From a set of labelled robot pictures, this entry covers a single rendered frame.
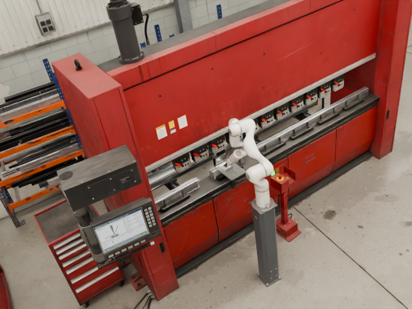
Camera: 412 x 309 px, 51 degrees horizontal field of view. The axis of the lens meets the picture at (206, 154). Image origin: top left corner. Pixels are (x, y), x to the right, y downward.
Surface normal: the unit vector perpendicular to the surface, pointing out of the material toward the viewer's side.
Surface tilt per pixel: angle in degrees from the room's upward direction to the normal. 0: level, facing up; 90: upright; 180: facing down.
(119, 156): 1
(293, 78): 90
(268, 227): 90
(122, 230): 90
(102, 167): 1
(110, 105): 90
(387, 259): 0
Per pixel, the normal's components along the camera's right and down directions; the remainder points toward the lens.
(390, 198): -0.14, -0.79
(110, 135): 0.55, 0.44
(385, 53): -0.82, 0.43
